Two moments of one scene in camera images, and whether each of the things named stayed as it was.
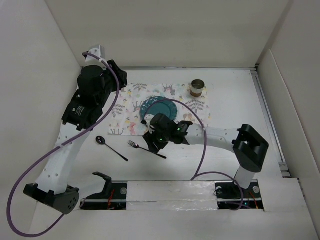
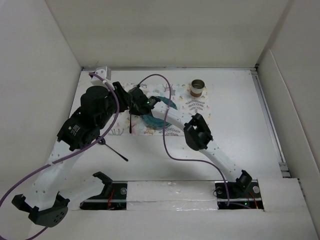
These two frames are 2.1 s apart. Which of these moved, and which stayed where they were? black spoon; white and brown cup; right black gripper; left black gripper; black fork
Moved: left black gripper; right black gripper; black fork
Stayed: black spoon; white and brown cup
